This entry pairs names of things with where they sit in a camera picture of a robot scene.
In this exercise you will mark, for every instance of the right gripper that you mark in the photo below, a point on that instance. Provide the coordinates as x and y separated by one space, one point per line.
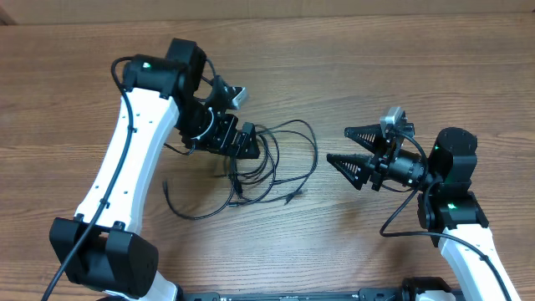
379 158

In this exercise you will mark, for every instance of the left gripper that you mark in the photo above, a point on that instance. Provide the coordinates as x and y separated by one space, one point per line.
221 143

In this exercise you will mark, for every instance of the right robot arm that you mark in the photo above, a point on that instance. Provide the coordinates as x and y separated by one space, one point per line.
448 211

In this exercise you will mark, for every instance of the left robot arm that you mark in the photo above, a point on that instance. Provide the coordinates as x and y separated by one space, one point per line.
100 247

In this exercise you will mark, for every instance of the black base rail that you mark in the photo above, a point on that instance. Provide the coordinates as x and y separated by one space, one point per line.
288 296

